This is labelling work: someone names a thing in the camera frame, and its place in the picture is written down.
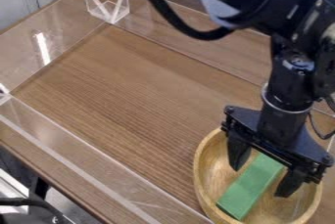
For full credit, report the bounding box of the black cable bottom left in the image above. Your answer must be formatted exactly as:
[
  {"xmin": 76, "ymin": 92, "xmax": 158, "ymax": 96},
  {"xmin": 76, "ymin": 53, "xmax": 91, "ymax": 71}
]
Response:
[{"xmin": 0, "ymin": 197, "xmax": 67, "ymax": 224}]

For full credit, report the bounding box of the brown wooden bowl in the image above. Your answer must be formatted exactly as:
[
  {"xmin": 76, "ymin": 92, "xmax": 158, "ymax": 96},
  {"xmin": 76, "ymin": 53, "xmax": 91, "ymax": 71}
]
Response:
[{"xmin": 194, "ymin": 129, "xmax": 323, "ymax": 224}]

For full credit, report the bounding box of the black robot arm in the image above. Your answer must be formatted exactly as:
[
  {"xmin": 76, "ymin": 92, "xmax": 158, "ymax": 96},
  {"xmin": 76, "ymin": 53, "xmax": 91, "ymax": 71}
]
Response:
[{"xmin": 202, "ymin": 0, "xmax": 335, "ymax": 198}]

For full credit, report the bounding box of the green rectangular block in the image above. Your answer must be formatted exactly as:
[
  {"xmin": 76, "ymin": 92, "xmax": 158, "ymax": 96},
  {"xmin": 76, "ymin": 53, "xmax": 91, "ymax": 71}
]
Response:
[{"xmin": 216, "ymin": 154, "xmax": 283, "ymax": 221}]

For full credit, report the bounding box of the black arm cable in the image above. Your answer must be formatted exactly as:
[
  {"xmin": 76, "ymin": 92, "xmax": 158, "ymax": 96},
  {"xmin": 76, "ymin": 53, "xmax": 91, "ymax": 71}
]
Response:
[{"xmin": 127, "ymin": 0, "xmax": 234, "ymax": 42}]

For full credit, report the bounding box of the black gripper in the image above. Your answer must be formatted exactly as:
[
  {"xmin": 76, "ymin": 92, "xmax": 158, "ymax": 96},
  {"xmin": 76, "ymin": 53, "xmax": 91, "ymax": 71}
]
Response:
[{"xmin": 221, "ymin": 94, "xmax": 334, "ymax": 198}]

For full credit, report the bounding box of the clear acrylic corner bracket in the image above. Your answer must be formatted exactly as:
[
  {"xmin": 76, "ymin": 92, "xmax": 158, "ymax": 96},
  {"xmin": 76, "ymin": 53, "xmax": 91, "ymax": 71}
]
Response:
[{"xmin": 84, "ymin": 0, "xmax": 130, "ymax": 24}]

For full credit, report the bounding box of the clear acrylic front wall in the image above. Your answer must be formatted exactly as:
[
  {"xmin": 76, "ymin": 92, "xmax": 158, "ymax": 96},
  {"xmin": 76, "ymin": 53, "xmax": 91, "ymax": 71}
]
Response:
[{"xmin": 0, "ymin": 91, "xmax": 212, "ymax": 224}]

